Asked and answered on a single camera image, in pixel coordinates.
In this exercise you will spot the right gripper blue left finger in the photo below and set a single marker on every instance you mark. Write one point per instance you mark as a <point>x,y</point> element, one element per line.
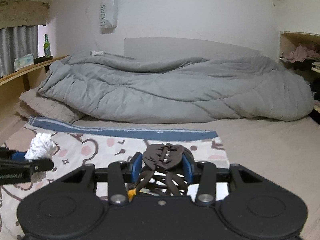
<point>120,173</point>

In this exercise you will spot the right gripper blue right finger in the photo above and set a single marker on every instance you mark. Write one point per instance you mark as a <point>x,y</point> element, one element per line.
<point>199,172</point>

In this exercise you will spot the yellow headlamp with black strap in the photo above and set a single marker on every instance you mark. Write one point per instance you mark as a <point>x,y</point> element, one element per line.
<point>131,191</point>

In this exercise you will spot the white sock bundle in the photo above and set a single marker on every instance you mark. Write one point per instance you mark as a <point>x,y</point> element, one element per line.
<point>42,146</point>

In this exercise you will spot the brown plastic hair claw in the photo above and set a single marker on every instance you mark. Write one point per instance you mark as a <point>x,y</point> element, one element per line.
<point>162,173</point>

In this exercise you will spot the white shallow cardboard tray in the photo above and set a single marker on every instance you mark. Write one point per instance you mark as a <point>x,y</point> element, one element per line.
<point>218,191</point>

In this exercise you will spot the cartoon bear print blanket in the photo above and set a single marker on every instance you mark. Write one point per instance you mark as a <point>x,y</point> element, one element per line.
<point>98,143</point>

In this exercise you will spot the beige fluffy pillow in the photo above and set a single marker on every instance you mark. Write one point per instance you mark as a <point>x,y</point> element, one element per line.
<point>32,104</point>

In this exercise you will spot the wooden side shelf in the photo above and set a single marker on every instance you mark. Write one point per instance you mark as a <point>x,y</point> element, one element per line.
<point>13,85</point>

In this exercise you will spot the grey quilted duvet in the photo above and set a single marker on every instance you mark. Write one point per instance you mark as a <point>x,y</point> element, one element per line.
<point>188,90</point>

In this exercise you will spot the tissue box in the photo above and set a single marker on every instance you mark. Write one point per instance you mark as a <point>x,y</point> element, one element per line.
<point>26,60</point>

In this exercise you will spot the green glass bottle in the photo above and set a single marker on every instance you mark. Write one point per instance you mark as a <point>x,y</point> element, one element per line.
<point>46,46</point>

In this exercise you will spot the grey curtain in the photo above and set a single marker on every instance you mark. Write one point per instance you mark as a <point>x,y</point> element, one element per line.
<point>17,42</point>

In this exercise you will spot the white headboard panel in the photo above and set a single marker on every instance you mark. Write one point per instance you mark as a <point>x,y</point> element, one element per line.
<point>156,48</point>

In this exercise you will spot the open wardrobe shelf with clothes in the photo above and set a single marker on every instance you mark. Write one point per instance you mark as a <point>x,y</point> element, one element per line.
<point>299,52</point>

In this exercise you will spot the white hanging paper bag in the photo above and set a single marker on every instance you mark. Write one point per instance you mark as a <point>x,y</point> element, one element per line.
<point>108,15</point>

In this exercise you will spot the white power strip with cable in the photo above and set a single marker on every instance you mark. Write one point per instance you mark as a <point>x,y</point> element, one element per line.
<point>98,50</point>

